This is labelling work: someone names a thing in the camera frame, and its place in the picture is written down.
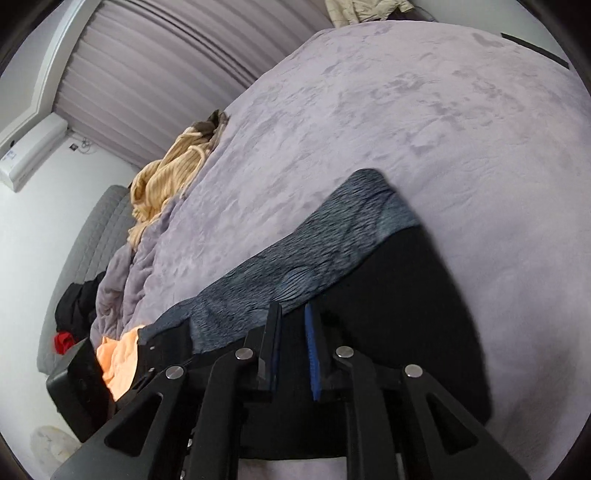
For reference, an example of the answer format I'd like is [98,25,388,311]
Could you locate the beige jacket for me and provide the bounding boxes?
[323,0,416,26]

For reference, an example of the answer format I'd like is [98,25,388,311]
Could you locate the purple fleece blanket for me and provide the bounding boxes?
[90,18,591,480]

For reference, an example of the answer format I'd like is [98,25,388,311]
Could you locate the grey quilted headboard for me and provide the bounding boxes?
[37,185,137,374]

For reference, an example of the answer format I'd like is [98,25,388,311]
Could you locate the red garment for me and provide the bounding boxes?
[53,331,77,356]

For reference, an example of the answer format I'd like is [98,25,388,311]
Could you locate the black pants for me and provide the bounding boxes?
[139,226,492,462]

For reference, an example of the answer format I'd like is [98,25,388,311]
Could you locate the soft peach cloth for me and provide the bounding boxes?
[96,325,141,400]

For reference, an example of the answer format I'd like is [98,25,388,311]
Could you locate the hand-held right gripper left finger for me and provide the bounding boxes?
[51,302,283,480]

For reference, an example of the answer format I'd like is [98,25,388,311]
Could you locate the tan striped sweater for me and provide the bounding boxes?
[127,124,218,247]

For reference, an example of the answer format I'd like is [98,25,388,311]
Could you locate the pale pleated curtain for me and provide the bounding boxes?
[51,0,333,169]

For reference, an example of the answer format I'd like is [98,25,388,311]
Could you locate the dark brown garment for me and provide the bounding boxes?
[191,110,230,139]

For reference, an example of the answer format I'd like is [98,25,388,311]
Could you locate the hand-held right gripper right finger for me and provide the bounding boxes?
[304,303,532,480]

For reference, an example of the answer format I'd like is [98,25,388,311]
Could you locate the white air conditioner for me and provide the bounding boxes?
[0,113,68,192]

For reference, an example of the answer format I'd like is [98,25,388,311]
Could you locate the pile of black clothes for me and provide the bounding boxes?
[54,271,109,335]

